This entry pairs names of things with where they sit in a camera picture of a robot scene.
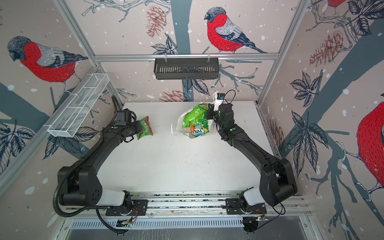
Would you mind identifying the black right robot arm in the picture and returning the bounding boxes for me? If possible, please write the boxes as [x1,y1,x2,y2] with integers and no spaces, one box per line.
[207,104,298,213]

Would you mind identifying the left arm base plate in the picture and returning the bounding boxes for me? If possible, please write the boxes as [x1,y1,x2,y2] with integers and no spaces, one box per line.
[106,200,149,217]

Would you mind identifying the green snack packet in bag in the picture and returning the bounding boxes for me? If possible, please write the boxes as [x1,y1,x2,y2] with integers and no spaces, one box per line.
[183,104,209,128]

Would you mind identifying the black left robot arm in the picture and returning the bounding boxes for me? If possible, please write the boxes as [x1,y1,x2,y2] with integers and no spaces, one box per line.
[53,109,142,218]

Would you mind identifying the aluminium frame crossbar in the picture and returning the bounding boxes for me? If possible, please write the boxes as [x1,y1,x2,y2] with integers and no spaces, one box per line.
[94,53,281,63]

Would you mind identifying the green orange snack packet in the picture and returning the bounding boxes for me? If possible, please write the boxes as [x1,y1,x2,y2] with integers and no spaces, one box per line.
[137,116,154,140]

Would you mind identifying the white mesh wall shelf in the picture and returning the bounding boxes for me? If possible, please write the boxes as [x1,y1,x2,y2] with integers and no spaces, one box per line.
[48,73,110,138]

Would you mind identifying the white patterned paper bag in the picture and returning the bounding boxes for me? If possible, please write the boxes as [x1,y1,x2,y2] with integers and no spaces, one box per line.
[171,102,214,139]

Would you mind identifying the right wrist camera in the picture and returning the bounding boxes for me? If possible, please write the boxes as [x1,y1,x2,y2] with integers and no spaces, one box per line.
[213,92,225,112]

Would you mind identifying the aluminium mounting rail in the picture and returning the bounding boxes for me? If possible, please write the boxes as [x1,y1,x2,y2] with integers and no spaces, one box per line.
[62,191,313,219]

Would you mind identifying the black hanging wire basket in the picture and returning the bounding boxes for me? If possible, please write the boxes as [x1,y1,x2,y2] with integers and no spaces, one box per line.
[154,58,220,80]

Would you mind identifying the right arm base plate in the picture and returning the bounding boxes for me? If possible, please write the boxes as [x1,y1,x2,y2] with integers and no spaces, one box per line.
[223,198,267,215]

